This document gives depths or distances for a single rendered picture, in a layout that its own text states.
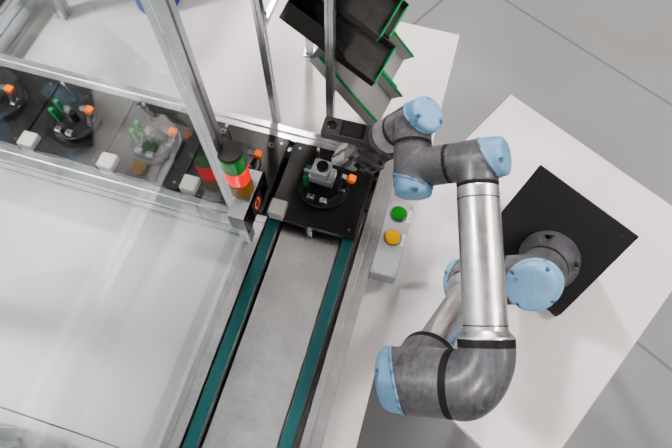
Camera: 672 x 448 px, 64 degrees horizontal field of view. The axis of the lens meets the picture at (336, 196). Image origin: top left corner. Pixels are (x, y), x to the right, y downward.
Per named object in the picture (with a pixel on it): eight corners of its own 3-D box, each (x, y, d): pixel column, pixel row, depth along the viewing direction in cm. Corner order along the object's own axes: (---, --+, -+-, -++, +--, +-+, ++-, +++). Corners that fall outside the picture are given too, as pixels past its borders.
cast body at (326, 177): (337, 174, 141) (337, 161, 135) (331, 188, 139) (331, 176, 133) (307, 165, 142) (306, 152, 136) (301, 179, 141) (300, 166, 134)
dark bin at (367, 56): (392, 50, 139) (406, 36, 132) (371, 87, 134) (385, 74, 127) (303, -18, 133) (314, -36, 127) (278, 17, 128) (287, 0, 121)
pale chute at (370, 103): (391, 98, 157) (403, 95, 153) (373, 132, 152) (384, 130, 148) (331, 26, 143) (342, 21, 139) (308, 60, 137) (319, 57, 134)
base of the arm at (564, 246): (595, 263, 131) (591, 275, 123) (549, 298, 139) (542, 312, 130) (549, 218, 135) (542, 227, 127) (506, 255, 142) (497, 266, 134)
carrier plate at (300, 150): (376, 165, 151) (377, 161, 149) (354, 241, 141) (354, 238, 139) (296, 144, 154) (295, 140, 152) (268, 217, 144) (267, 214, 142)
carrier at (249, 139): (291, 143, 154) (287, 118, 143) (262, 216, 144) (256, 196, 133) (213, 123, 157) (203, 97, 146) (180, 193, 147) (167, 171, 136)
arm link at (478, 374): (516, 434, 80) (496, 123, 90) (446, 426, 85) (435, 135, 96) (534, 422, 89) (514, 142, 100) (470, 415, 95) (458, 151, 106)
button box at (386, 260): (411, 215, 150) (414, 206, 144) (393, 285, 141) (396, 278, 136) (387, 208, 151) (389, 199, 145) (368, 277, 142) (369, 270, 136)
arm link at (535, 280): (572, 294, 126) (564, 315, 115) (514, 295, 133) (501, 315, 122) (564, 244, 125) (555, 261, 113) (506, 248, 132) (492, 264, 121)
